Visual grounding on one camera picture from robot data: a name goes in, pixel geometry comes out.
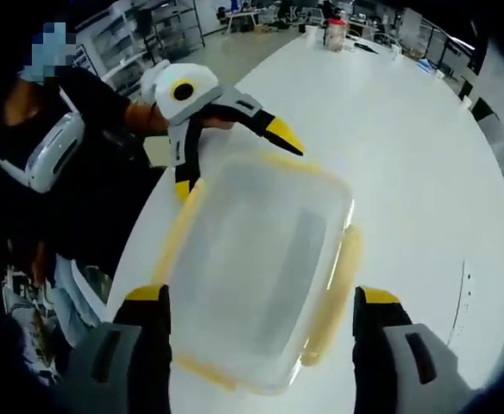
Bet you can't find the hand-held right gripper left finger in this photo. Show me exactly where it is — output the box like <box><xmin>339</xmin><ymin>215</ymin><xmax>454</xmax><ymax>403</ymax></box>
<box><xmin>64</xmin><ymin>283</ymin><xmax>173</xmax><ymax>414</ymax></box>

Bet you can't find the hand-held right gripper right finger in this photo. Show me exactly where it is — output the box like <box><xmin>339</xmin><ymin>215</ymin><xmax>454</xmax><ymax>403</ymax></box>
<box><xmin>351</xmin><ymin>285</ymin><xmax>464</xmax><ymax>414</ymax></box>

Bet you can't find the yellow-latched storage box lid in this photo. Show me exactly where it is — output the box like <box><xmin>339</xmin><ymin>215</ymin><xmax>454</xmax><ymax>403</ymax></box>
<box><xmin>154</xmin><ymin>153</ymin><xmax>365</xmax><ymax>396</ymax></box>

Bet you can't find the clear jar with red lid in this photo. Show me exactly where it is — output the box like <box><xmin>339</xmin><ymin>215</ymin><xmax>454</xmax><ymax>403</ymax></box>
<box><xmin>324</xmin><ymin>17</ymin><xmax>349</xmax><ymax>51</ymax></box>

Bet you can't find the person's left hand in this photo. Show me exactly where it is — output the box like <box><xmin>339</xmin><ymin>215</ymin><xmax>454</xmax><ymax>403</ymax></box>
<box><xmin>126</xmin><ymin>101</ymin><xmax>171</xmax><ymax>135</ymax></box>

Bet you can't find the metal shelving rack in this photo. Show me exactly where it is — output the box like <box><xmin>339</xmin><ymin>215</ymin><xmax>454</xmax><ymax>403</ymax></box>
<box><xmin>75</xmin><ymin>0</ymin><xmax>205</xmax><ymax>90</ymax></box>

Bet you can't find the person operator in black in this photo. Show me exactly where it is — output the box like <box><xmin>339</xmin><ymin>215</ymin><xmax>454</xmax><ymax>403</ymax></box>
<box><xmin>0</xmin><ymin>66</ymin><xmax>167</xmax><ymax>277</ymax></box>

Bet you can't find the person's jeans leg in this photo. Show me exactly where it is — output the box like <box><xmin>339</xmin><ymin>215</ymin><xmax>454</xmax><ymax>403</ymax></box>
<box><xmin>53</xmin><ymin>254</ymin><xmax>106</xmax><ymax>346</ymax></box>

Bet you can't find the white worn device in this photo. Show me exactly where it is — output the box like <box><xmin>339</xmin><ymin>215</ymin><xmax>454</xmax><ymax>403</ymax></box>
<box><xmin>0</xmin><ymin>112</ymin><xmax>85</xmax><ymax>194</ymax></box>

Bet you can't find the black office chair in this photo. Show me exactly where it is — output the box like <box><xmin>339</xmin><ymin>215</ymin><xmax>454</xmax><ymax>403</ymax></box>
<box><xmin>471</xmin><ymin>97</ymin><xmax>500</xmax><ymax>126</ymax></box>

